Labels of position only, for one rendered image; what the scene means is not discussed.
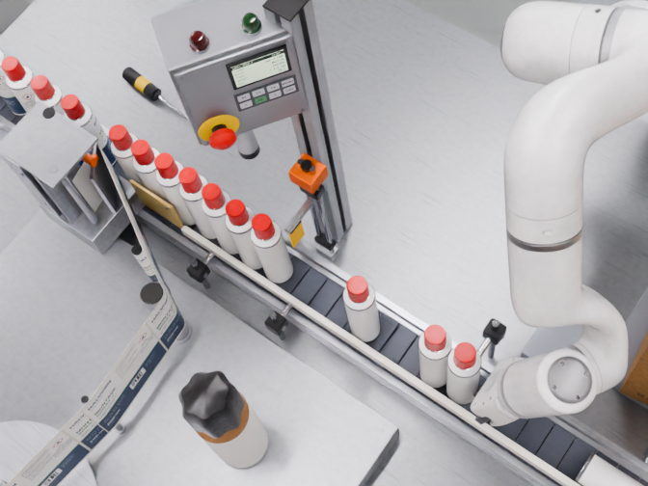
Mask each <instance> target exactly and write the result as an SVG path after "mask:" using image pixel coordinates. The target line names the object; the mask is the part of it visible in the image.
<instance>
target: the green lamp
mask: <svg viewBox="0 0 648 486"><path fill-rule="evenodd" d="M241 22H242V25H241V28H242V31H243V33H244V34H245V35H247V36H250V37H252V36H256V35H257V34H259V33H260V31H261V30H262V25H261V21H260V20H259V19H258V16H257V15H256V14H255V13H246V14H244V16H243V17H242V20H241Z"/></svg>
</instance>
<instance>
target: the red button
mask: <svg viewBox="0 0 648 486"><path fill-rule="evenodd" d="M211 131H212V134H211V135H210V137H209V144H210V146H211V147H212V148H213V149H218V150H224V149H229V148H230V147H231V146H232V145H233V144H234V143H235V142H236V135H235V132H234V131H233V130H231V129H229V128H227V126H226V125H225V124H217V125H215V126H214V127H213V128H212V130H211Z"/></svg>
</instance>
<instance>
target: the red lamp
mask: <svg viewBox="0 0 648 486"><path fill-rule="evenodd" d="M189 41H190V43H189V45H190V48H191V50H192V52H194V53H195V54H203V53H205V52H206V51H207V50H208V49H209V47H210V41H209V39H208V37H207V36H206V35H205V33H204V32H202V31H194V32H193V33H192V34H191V35H190V37H189Z"/></svg>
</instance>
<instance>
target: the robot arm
mask: <svg viewBox="0 0 648 486"><path fill-rule="evenodd" d="M500 55H501V57H502V60H503V63H504V65H505V67H506V68H507V69H508V71H509V72H510V73H511V74H513V75H514V76H516V77H517V78H519V79H522V80H525V81H528V82H532V83H537V84H544V85H546V86H545V87H543V88H542V89H540V90H539V91H538V92H536V93H535V94H534V95H533V96H532V97H531V98H530V99H529V100H528V101H527V102H526V104H525V105H524V106H523V108H522V109H521V111H520V112H519V114H518V116H517V117H516V119H515V120H514V122H513V124H512V126H511V129H510V131H509V134H508V137H507V140H506V144H505V150H504V160H503V174H504V198H505V219H506V236H507V252H508V266H509V282H510V295H511V302H512V306H513V309H514V312H515V313H516V315H517V316H518V317H519V319H520V320H522V321H523V322H524V323H526V324H527V325H529V326H533V327H541V328H551V327H562V326H571V325H582V334H581V337H580V338H579V340H577V341H576V342H574V343H572V344H569V345H567V346H564V347H562V348H559V349H557V350H554V351H551V352H547V353H543V354H540V355H536V356H533V357H529V358H525V359H524V358H519V357H514V358H507V359H504V360H502V361H500V362H499V364H498V365H497V366H496V367H495V369H494V370H493V372H492V373H491V375H490V376H489V377H488V379H487V380H486V382H485V383H484V385H483V386H482V387H478V388H477V390H476V392H475V393H474V394H473V396H474V400H473V401H472V404H471V411H472V412H473V413H474V414H476V418H475V420H476V421H477V422H478V423H479V424H483V423H485V422H487V421H489V420H491V421H490V425H491V426H502V425H505V424H507V423H510V422H512V421H515V420H516V419H534V418H542V417H551V416H560V415H569V414H575V413H578V412H580V411H582V410H584V409H585V408H587V407H588V406H589V405H590V404H591V402H592V401H593V400H594V398H595V396H596V395H597V394H599V393H601V392H605V391H607V390H609V389H611V388H613V387H614V386H616V385H617V384H619V383H620V382H621V381H622V380H623V378H624V377H625V374H626V371H627V367H628V333H627V327H626V324H625V322H624V319H623V317H622V316H621V314H620V313H619V312H618V310H617V309H616V308H615V307H614V306H613V305H612V304H611V303H610V302H609V301H608V300H607V299H605V298H604V297H603V296H602V295H600V294H599V293H598V292H596V291H595V290H593V289H591V288H590V287H588V286H586V285H583V284H581V277H582V230H583V170H584V162H585V157H586V154H587V153H588V150H589V148H590V147H591V146H592V144H593V143H595V142H596V141H597V140H598V139H600V138H602V137H603V136H605V135H606V134H608V133H609V132H611V131H612V130H614V129H616V128H618V127H620V126H622V125H624V124H626V123H628V122H631V121H633V120H635V119H636V118H638V117H640V116H642V115H644V114H646V113H648V1H642V0H626V1H620V2H618V3H615V4H613V5H611V6H604V5H591V4H578V3H565V2H551V1H536V2H529V3H525V4H523V5H522V6H520V7H519V8H517V9H516V10H515V11H513V12H512V14H511V15H510V16H509V17H508V18H507V20H506V22H504V25H503V29H502V33H501V36H500Z"/></svg>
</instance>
